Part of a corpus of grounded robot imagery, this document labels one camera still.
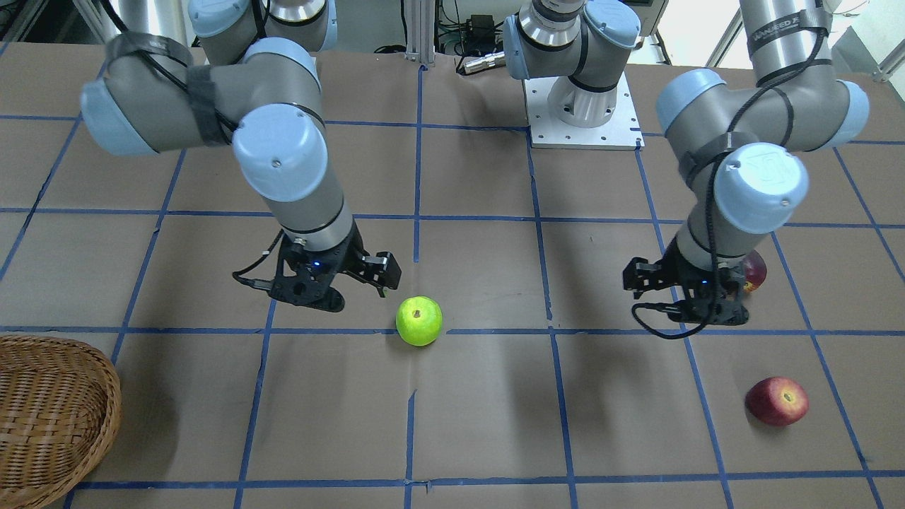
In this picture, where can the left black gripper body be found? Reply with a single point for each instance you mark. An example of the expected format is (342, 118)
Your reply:
(672, 271)

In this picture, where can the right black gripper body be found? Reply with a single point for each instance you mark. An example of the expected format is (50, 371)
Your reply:
(348, 259)

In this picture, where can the red yellow apple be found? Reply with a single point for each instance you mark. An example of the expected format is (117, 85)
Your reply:
(754, 270)

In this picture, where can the dark red apple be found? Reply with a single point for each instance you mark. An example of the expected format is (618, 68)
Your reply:
(777, 401)

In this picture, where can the green apple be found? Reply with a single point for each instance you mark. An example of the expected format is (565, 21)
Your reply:
(419, 320)

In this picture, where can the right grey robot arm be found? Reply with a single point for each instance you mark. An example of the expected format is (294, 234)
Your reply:
(261, 96)

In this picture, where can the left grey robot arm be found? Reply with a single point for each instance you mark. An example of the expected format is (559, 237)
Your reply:
(737, 150)

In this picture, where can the woven wicker basket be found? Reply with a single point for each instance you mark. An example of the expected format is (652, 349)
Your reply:
(61, 409)

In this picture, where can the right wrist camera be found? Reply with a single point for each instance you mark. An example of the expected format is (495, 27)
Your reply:
(380, 271)

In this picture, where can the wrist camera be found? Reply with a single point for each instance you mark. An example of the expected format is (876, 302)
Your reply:
(640, 276)
(380, 271)

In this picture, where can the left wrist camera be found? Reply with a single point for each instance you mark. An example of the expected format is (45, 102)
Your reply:
(640, 276)

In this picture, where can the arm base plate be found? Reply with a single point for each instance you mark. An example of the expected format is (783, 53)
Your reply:
(608, 127)

